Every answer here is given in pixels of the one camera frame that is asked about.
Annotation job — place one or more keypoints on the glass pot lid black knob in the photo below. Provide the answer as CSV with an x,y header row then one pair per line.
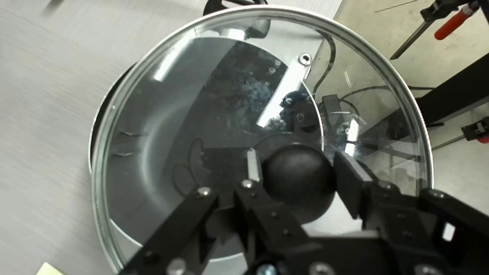
x,y
300,178

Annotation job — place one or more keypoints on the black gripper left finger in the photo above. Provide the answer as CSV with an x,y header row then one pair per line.
x,y
265,214

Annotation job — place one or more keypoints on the black clamp orange trigger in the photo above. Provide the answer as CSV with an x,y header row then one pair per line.
x,y
476,130

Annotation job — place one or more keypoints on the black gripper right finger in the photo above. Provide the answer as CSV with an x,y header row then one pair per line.
x,y
367,199

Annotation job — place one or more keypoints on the yellow notepad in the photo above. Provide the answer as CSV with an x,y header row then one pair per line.
x,y
50,269

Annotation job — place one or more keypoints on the black cooking pot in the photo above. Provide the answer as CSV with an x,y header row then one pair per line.
x,y
118,86

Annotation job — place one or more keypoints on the black board on stand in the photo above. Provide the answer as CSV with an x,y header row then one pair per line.
x,y
459,92

